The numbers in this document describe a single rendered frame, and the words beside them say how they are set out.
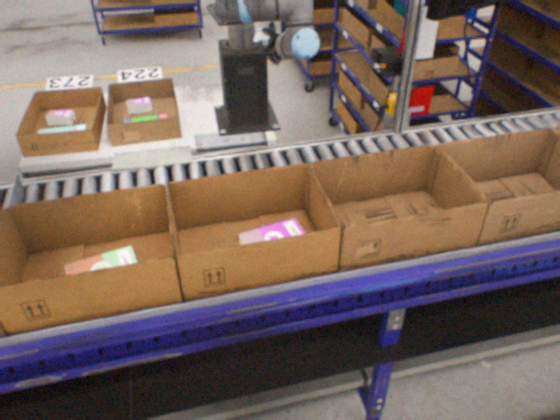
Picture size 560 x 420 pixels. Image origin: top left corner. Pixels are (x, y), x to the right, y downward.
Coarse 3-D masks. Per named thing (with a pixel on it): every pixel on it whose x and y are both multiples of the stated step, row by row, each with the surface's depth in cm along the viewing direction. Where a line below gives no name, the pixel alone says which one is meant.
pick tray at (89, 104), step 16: (48, 96) 226; (64, 96) 227; (80, 96) 228; (96, 96) 229; (32, 112) 217; (48, 112) 227; (80, 112) 227; (96, 112) 209; (32, 128) 214; (48, 128) 217; (96, 128) 206; (32, 144) 198; (48, 144) 199; (64, 144) 200; (80, 144) 201; (96, 144) 203
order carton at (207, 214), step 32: (192, 192) 140; (224, 192) 143; (256, 192) 146; (288, 192) 148; (320, 192) 135; (192, 224) 147; (224, 224) 148; (256, 224) 149; (320, 224) 140; (192, 256) 116; (224, 256) 118; (256, 256) 121; (288, 256) 123; (320, 256) 126; (192, 288) 122; (224, 288) 125; (256, 288) 128
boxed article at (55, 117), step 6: (48, 114) 217; (54, 114) 217; (60, 114) 217; (66, 114) 217; (72, 114) 219; (48, 120) 217; (54, 120) 217; (60, 120) 217; (66, 120) 217; (72, 120) 219
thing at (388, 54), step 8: (376, 48) 199; (384, 48) 199; (392, 48) 199; (376, 56) 197; (384, 56) 197; (392, 56) 198; (400, 56) 199; (384, 64) 202; (392, 64) 202; (384, 72) 203
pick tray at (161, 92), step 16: (144, 80) 232; (160, 80) 234; (112, 96) 233; (128, 96) 235; (144, 96) 237; (160, 96) 238; (112, 112) 225; (128, 112) 227; (144, 112) 227; (160, 112) 228; (176, 112) 228; (112, 128) 202; (128, 128) 204; (144, 128) 205; (160, 128) 207; (176, 128) 209; (112, 144) 206; (128, 144) 208
